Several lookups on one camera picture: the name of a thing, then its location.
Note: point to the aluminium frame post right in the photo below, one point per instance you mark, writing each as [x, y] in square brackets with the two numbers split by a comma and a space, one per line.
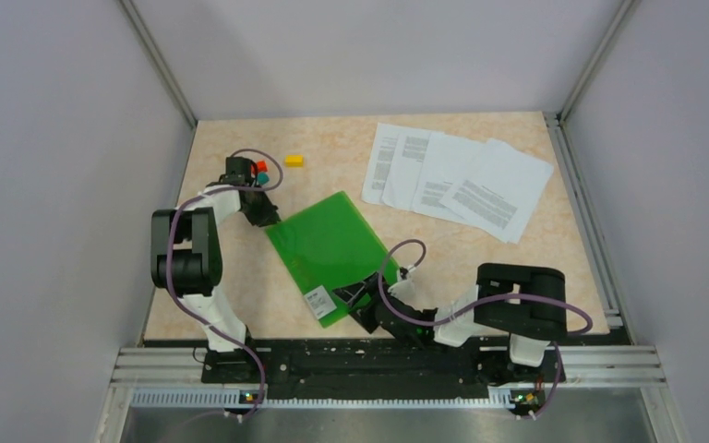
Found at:
[597, 58]

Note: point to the yellow block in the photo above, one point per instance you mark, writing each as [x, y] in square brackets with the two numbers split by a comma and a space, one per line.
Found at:
[294, 160]

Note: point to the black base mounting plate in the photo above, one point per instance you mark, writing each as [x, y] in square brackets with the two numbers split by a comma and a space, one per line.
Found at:
[377, 369]

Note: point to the printed paper sheet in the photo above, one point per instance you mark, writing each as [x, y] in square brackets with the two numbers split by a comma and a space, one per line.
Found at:
[386, 141]
[446, 161]
[499, 190]

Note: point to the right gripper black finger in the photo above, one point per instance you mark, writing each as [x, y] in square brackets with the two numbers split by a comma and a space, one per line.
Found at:
[365, 317]
[361, 294]

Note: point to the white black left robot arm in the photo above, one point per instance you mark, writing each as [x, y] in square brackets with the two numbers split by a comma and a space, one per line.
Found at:
[185, 248]

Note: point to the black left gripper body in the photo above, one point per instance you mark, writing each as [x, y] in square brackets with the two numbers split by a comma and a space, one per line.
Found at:
[261, 209]

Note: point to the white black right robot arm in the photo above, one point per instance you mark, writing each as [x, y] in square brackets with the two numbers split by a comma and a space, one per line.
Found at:
[526, 302]

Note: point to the aluminium frame post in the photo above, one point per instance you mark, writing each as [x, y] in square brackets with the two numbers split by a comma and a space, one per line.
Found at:
[597, 58]
[153, 52]

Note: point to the aluminium front rail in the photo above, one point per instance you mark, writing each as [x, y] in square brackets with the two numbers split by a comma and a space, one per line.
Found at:
[171, 377]

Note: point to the green plastic folder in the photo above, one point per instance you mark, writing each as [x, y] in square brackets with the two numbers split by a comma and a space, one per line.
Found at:
[327, 246]

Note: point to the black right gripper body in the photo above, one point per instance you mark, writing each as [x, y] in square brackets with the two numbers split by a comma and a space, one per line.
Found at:
[382, 293]

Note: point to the aluminium frame post left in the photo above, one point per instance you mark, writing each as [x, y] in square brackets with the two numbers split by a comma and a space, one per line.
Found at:
[153, 52]

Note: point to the aluminium side rail right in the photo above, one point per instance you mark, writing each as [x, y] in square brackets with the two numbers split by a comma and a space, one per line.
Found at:
[582, 206]

